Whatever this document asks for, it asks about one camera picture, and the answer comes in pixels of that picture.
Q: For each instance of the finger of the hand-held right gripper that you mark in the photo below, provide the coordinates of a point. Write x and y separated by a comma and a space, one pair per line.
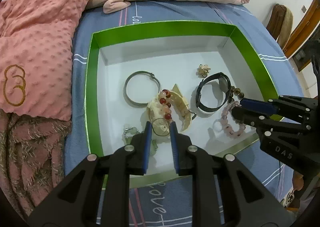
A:
257, 106
250, 116

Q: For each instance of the pink dotted blanket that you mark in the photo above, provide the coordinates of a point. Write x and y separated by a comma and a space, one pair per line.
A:
37, 29

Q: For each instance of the person's right forearm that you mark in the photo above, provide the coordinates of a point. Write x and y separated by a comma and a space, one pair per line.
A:
297, 182

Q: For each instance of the grey wall switch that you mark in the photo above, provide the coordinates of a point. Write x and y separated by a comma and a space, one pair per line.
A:
303, 8

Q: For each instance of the wooden door frame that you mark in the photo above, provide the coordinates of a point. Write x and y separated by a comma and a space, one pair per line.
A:
300, 34

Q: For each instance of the blue striped bedsheet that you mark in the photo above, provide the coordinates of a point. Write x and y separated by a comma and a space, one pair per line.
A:
160, 11

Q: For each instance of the pink fringed throw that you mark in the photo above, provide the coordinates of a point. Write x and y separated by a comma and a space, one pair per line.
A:
25, 154

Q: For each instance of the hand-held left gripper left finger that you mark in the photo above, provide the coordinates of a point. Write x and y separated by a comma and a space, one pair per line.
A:
147, 146

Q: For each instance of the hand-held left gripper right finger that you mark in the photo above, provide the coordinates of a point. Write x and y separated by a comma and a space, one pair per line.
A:
175, 146

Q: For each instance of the cream plastic wristwatch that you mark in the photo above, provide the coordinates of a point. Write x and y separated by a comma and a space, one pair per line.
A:
181, 106

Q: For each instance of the black wristwatch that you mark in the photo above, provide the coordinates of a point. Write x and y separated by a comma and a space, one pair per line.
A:
207, 108

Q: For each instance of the gold flower brooch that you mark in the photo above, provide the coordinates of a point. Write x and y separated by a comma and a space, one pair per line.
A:
203, 69

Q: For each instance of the green cardboard box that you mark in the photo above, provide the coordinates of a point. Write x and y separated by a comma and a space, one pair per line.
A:
95, 91

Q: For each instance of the silver metal bangle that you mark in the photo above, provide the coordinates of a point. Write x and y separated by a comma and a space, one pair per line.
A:
126, 91

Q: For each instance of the brown wooden chair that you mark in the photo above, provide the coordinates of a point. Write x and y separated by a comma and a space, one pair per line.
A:
276, 21

